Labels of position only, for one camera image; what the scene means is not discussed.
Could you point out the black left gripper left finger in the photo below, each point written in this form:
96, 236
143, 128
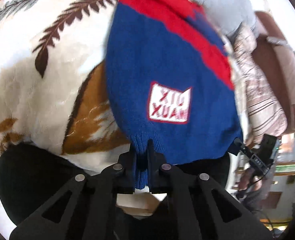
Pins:
85, 207

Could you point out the black trousers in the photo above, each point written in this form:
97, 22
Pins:
29, 176

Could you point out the red and blue knit sweater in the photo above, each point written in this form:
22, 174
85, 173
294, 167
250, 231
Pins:
169, 81

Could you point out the light grey quilted pillow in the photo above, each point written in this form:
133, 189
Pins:
228, 15

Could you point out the right hand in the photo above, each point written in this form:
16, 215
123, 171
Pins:
260, 187

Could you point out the cream leaf-pattern fleece blanket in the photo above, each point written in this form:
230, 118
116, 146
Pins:
52, 80

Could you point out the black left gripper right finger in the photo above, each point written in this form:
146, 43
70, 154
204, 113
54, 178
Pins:
197, 206

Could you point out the beige striped floral pillow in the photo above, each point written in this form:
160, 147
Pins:
258, 109

